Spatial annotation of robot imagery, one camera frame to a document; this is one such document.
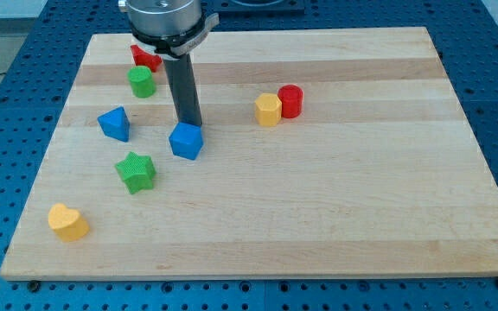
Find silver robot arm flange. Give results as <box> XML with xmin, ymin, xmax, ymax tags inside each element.
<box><xmin>118</xmin><ymin>0</ymin><xmax>220</xmax><ymax>60</ymax></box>

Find green star block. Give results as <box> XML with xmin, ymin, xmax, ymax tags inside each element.
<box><xmin>115</xmin><ymin>152</ymin><xmax>156</xmax><ymax>194</ymax></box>

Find blue triangle block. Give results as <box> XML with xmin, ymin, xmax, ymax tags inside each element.
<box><xmin>97</xmin><ymin>106</ymin><xmax>130</xmax><ymax>143</ymax></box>

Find red star block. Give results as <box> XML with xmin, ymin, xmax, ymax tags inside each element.
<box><xmin>131</xmin><ymin>45</ymin><xmax>163</xmax><ymax>73</ymax></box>

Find yellow hexagon block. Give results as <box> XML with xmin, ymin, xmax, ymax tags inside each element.
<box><xmin>254</xmin><ymin>93</ymin><xmax>282</xmax><ymax>127</ymax></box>

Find blue pentagon block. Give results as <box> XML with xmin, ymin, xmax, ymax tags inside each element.
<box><xmin>169</xmin><ymin>123</ymin><xmax>203</xmax><ymax>161</ymax></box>

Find red cylinder block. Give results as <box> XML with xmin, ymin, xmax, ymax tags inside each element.
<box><xmin>278</xmin><ymin>85</ymin><xmax>303</xmax><ymax>118</ymax></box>

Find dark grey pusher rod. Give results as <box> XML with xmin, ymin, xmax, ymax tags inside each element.
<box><xmin>164</xmin><ymin>54</ymin><xmax>202</xmax><ymax>127</ymax></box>

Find green cylinder block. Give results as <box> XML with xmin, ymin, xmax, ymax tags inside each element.
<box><xmin>127</xmin><ymin>66</ymin><xmax>156</xmax><ymax>98</ymax></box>

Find wooden board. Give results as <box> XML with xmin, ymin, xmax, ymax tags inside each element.
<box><xmin>0</xmin><ymin>27</ymin><xmax>498</xmax><ymax>281</ymax></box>

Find yellow heart block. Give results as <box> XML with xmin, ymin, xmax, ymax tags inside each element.
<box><xmin>48</xmin><ymin>203</ymin><xmax>90</xmax><ymax>242</ymax></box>

